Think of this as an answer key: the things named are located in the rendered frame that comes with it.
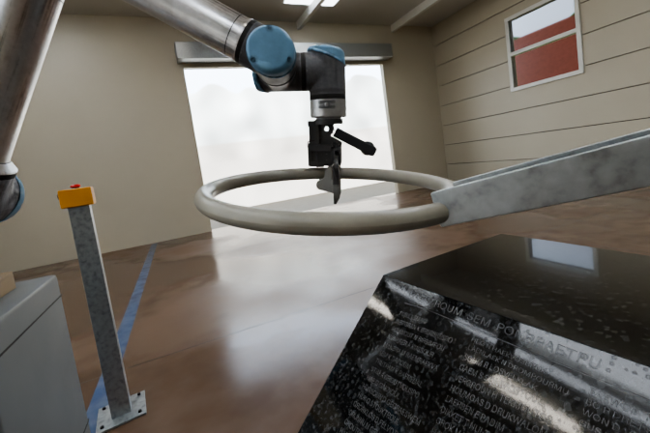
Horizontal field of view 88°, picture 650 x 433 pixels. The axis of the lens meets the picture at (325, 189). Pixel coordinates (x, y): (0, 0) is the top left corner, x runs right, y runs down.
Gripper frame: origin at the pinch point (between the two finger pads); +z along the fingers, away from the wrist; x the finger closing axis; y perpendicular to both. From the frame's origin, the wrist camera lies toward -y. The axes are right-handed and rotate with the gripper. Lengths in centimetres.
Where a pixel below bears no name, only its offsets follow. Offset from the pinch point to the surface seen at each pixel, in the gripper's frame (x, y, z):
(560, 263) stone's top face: 30.7, -37.9, 5.0
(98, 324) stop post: -42, 112, 66
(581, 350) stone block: 53, -27, 5
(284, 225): 47.2, 3.8, -6.4
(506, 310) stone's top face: 45, -24, 6
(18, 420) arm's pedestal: 39, 57, 33
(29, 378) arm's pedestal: 33, 61, 30
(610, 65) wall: -511, -402, -100
